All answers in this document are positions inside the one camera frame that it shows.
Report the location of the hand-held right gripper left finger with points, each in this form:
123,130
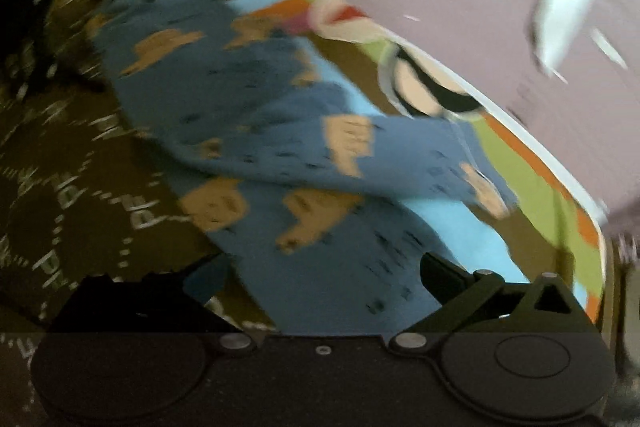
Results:
209,283

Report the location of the colourful printed blanket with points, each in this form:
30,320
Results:
75,167

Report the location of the lavender curtain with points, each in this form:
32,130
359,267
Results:
625,222

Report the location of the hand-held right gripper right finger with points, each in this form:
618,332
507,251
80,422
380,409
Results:
442,274

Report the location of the blue pants with orange prints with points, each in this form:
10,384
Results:
280,107

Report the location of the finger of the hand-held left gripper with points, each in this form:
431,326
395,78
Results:
30,27

